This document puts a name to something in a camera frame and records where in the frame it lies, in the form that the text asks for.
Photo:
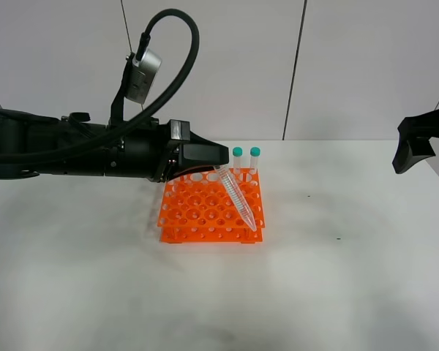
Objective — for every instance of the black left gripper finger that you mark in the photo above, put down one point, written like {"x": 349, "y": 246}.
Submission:
{"x": 176, "y": 171}
{"x": 200, "y": 152}

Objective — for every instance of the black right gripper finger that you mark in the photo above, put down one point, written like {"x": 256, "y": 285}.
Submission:
{"x": 413, "y": 147}

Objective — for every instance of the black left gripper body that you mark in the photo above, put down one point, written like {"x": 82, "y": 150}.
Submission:
{"x": 150, "y": 151}

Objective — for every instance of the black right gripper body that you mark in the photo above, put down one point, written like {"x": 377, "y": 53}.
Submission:
{"x": 424, "y": 126}

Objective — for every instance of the test tube green cap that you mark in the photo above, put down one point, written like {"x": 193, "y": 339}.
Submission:
{"x": 232, "y": 188}

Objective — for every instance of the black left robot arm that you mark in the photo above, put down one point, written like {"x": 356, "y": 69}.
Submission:
{"x": 25, "y": 133}

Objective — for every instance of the orange test tube rack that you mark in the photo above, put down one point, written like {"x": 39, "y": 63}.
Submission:
{"x": 196, "y": 209}

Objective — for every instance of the row tube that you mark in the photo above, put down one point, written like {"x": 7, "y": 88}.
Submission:
{"x": 237, "y": 154}
{"x": 254, "y": 156}

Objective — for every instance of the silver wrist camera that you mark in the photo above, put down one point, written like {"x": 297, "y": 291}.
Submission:
{"x": 141, "y": 75}

